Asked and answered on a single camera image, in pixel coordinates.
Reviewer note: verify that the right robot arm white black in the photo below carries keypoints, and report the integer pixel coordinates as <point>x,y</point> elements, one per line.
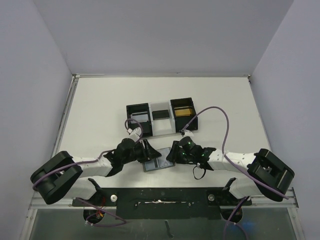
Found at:
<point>265,173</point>

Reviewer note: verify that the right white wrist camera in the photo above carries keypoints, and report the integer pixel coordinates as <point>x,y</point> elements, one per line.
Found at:
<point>186,133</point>

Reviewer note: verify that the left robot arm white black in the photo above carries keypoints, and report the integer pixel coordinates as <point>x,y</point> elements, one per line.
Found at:
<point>69,176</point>

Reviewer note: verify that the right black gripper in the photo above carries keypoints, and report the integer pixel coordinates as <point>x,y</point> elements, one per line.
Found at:
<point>175,152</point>

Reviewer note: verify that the black white three-bin tray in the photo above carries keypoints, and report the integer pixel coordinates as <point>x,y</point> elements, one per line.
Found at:
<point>173,125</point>

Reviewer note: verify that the silver card in left bin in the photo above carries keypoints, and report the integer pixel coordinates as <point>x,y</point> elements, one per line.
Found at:
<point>141,117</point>

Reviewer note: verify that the gold card in right bin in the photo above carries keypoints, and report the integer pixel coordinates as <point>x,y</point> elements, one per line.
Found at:
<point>185,111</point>

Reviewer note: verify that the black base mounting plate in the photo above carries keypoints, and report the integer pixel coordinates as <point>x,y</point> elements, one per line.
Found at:
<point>163,203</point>

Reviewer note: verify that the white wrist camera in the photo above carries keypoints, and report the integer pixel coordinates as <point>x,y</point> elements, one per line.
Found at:
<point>186,133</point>
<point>135,134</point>

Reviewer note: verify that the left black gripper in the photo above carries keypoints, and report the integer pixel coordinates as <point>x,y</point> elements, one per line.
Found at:
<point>145,151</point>

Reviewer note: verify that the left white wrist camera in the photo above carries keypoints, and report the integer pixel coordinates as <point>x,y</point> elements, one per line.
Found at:
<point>135,134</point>

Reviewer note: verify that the grey leather card holder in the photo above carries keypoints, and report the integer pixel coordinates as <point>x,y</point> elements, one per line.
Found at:
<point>158,163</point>

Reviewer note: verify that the black card in middle bin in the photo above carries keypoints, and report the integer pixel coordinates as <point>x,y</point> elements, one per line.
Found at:
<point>160,114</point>

